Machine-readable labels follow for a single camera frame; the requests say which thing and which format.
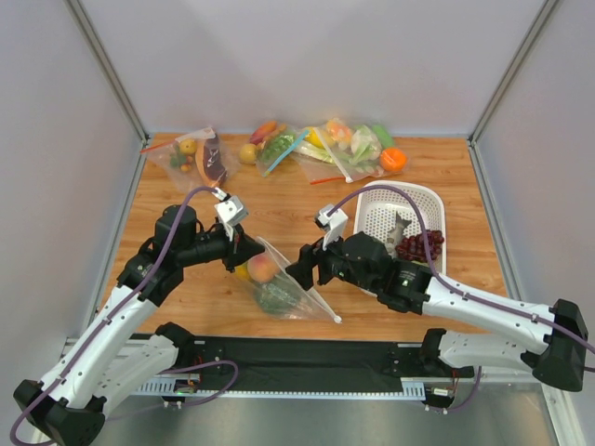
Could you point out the steak toy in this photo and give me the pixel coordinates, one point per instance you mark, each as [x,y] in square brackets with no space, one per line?
[209,162]

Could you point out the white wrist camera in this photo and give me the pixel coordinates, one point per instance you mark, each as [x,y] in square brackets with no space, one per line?
[231,211]
[333,222]

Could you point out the red mango toy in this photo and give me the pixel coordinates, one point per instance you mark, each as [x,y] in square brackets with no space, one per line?
[262,131]

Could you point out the red apple toy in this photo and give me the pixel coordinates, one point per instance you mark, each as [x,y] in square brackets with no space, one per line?
[262,268]

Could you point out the yellow pear toy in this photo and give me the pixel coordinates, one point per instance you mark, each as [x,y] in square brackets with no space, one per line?
[248,153]

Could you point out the zip bag with meat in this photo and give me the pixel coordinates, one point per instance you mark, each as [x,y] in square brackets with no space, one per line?
[176,158]

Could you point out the large zip bag vegetables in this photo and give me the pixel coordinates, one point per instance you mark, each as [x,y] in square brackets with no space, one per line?
[338,151]

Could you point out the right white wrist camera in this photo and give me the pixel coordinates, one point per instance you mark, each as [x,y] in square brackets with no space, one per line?
[333,222]

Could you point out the polka dot zip bag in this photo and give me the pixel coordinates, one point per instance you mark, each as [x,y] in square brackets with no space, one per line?
[312,305]

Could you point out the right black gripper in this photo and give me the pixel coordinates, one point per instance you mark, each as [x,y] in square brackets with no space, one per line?
[319,262]

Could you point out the red grapes toy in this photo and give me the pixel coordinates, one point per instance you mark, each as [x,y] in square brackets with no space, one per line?
[412,248]

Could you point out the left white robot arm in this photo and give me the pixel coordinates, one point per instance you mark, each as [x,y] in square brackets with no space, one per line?
[72,401]

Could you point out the grey fish toy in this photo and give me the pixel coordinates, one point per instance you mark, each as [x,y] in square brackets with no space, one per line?
[395,235]

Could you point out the yellow green pepper toy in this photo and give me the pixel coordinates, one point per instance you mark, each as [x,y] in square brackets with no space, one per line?
[241,272]

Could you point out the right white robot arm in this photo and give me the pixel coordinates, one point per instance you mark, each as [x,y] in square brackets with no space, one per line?
[550,342]

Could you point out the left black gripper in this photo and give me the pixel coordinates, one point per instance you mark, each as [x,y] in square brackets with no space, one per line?
[234,245]

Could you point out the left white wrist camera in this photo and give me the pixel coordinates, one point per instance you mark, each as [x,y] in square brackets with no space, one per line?
[231,211]

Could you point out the orange fruit toy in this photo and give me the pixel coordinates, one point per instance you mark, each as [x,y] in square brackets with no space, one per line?
[393,160]

